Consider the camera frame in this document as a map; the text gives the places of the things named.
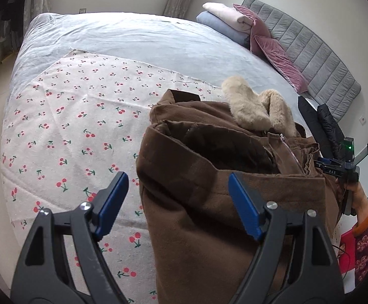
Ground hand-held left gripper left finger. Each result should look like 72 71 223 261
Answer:
11 171 130 304

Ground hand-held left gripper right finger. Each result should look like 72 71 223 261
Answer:
228 173 346 304

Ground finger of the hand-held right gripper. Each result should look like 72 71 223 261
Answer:
314 157 330 171

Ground brown coat with fur collar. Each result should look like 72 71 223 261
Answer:
136 76 344 304

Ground dark hanging clothes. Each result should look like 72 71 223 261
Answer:
0 0 26 53

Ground person's right hand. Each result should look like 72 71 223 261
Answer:
346 180 368 216

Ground black jacket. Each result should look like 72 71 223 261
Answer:
298 96 346 160

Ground cherry print cloth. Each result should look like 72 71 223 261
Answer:
1 48 225 304

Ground pink flat case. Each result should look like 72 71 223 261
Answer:
339 229 358 273

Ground pink velvet pillow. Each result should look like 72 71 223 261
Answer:
254 35 308 93
232 3 271 53

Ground grey padded headboard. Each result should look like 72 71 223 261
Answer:
240 0 362 123

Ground bed with light blue sheet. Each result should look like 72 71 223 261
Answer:
0 12 311 304

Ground white and blue folded pillows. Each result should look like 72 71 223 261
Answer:
197 11 251 47

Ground white folded blanket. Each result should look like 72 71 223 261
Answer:
202 2 254 34

